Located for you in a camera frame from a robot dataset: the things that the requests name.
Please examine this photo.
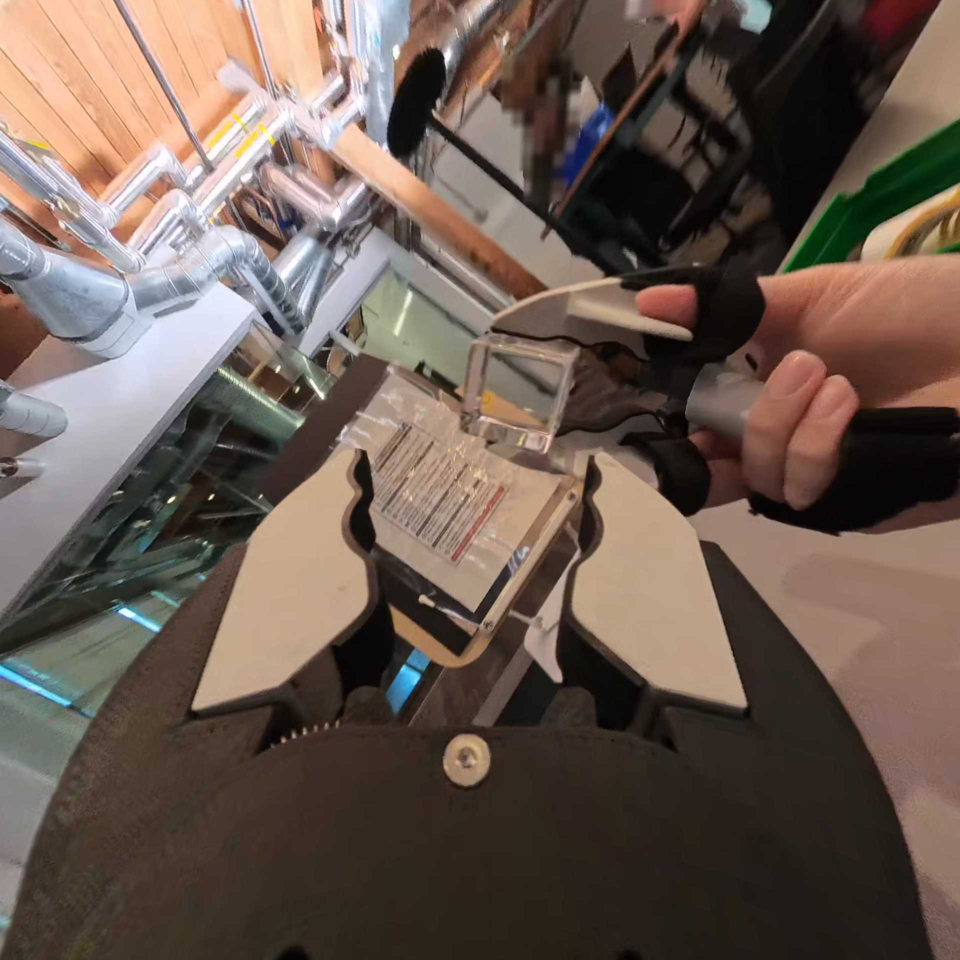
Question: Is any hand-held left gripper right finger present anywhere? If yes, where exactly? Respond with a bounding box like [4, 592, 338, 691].
[558, 452, 750, 714]

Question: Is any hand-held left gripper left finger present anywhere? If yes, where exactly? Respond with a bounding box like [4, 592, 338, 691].
[191, 448, 395, 714]

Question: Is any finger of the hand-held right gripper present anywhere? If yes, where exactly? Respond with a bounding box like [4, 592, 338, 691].
[557, 409, 678, 455]
[489, 276, 695, 355]

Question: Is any clear acrylic block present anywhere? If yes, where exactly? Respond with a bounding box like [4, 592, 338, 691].
[459, 335, 577, 453]

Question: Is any clear plastic-wrapped phone case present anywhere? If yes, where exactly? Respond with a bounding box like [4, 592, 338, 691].
[341, 367, 588, 685]

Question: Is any silver round duct elbow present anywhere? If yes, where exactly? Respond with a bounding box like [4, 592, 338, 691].
[0, 219, 312, 363]

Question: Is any wooden standing desk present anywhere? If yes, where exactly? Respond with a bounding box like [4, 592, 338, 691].
[543, 22, 785, 275]

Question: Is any white desk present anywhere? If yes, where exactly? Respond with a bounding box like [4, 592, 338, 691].
[675, 0, 960, 960]

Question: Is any person's right hand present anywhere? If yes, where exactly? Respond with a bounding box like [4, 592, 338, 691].
[636, 253, 960, 535]

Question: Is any dark brown board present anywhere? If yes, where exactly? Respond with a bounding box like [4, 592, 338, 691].
[253, 351, 393, 520]

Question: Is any black floor lamp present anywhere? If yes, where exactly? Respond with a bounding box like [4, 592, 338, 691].
[385, 46, 558, 226]

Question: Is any white roll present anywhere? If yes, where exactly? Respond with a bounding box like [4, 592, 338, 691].
[861, 217, 960, 262]

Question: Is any green plastic bin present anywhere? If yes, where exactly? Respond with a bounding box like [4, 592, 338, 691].
[780, 118, 960, 275]

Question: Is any silver insulated pipe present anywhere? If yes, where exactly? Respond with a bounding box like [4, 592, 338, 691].
[105, 75, 357, 226]

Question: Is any wooden post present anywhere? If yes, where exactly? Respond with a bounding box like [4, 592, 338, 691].
[328, 122, 550, 300]

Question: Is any yellow cable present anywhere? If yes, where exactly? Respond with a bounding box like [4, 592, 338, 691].
[888, 198, 960, 255]

